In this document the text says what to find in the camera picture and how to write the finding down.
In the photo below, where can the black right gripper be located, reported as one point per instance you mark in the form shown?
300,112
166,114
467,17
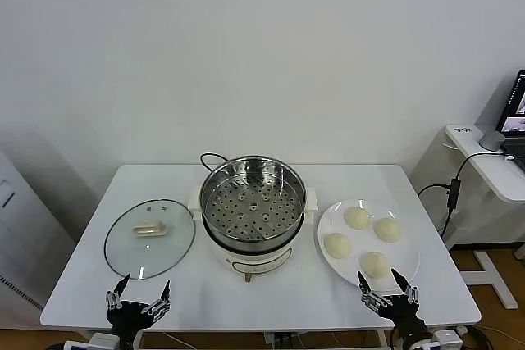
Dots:
400,313

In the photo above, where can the white floor cabinet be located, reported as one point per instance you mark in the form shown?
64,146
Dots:
24,243

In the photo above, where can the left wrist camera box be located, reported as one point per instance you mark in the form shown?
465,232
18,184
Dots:
102,342

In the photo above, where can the open dark laptop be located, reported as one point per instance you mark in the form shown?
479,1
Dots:
514,100

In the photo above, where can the black usb hub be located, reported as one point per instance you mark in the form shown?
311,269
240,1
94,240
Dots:
453,193

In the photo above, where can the white side desk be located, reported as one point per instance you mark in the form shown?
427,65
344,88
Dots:
492,178

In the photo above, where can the round white plate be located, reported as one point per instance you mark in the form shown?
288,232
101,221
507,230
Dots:
406,255

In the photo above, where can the white steamed baozi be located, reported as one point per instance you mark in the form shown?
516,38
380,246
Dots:
374,264
356,217
387,230
337,246

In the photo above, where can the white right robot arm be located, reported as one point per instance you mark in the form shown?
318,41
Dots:
418,345

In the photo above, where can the stainless steel steamer basket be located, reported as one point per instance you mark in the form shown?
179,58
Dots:
254,219

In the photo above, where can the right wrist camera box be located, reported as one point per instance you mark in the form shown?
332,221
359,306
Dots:
445,339

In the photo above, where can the white electric cooking pot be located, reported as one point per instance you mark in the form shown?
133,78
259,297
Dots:
221,253

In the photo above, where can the round glass pot lid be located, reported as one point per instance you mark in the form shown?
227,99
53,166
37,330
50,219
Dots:
123,243

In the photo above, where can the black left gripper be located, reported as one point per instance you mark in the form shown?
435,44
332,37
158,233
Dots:
127,313

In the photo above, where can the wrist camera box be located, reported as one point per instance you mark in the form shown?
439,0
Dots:
445,339
102,342

